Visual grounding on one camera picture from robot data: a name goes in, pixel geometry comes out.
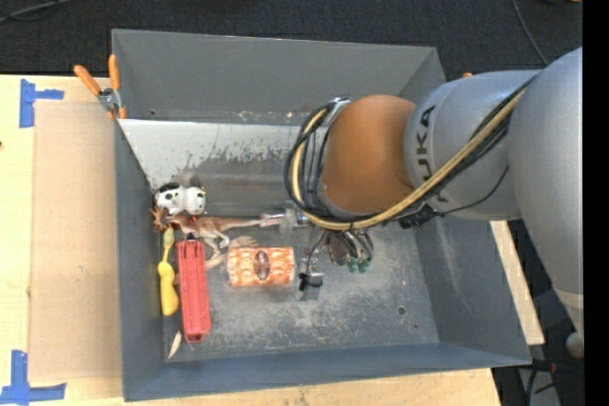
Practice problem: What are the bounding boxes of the brown cardboard board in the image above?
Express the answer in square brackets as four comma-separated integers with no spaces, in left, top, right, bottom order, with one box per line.
[27,101,126,385]

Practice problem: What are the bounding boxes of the orange patterned packet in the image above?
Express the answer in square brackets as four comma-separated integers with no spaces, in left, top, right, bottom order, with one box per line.
[226,245,297,289]

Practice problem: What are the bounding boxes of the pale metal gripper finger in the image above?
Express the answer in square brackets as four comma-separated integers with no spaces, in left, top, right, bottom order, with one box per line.
[260,210,311,231]
[297,270,325,301]

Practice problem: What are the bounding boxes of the brown toy dinosaur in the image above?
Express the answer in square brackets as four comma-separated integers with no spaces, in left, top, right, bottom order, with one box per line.
[150,205,268,261]

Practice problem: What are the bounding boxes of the yellow toothbrush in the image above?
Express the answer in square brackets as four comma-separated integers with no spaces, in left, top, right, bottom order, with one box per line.
[157,227,181,318]

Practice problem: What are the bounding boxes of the pale wooden stick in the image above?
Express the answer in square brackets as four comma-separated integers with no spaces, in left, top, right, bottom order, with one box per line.
[167,329,184,360]

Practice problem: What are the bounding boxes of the grey metal bin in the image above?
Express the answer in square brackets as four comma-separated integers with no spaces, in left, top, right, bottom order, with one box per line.
[109,29,533,403]

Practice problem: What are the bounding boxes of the black and white toy cow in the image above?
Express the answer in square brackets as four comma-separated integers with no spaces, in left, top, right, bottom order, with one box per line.
[154,182,208,218]

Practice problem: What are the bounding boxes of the red flat block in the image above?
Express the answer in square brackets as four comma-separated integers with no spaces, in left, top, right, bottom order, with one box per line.
[175,239,212,344]

